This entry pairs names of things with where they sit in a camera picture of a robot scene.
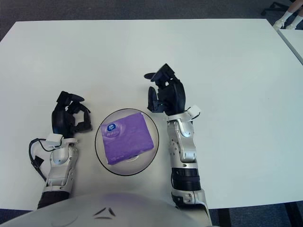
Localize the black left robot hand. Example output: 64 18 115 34
51 91 93 139

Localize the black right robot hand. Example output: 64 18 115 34
143 63 186 116

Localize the purple tissue paper pack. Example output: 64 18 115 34
100 112 155 166

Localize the white plate black rim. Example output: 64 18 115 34
95 108 160 176

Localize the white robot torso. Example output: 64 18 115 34
0 192 209 227

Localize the person foot white sneaker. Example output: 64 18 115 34
272 0 301 28
285 8 303 30

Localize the black table leg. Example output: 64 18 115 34
212 209 232 227

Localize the white side table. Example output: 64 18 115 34
276 28 303 66

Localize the black office chair base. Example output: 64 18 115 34
261 1 294 16

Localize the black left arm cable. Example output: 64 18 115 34
28 138 52 182

